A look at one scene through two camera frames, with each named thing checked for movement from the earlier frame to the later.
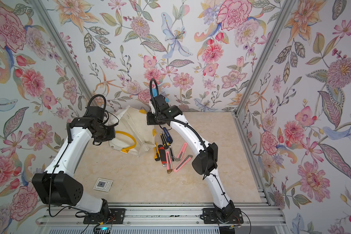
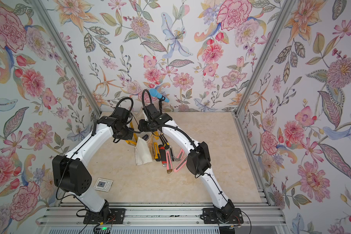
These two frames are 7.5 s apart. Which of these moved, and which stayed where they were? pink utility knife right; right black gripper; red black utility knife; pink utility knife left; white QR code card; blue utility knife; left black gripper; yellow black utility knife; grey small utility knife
Moved: left black gripper; blue utility knife; right black gripper
Stayed: grey small utility knife; red black utility knife; pink utility knife left; white QR code card; yellow black utility knife; pink utility knife right
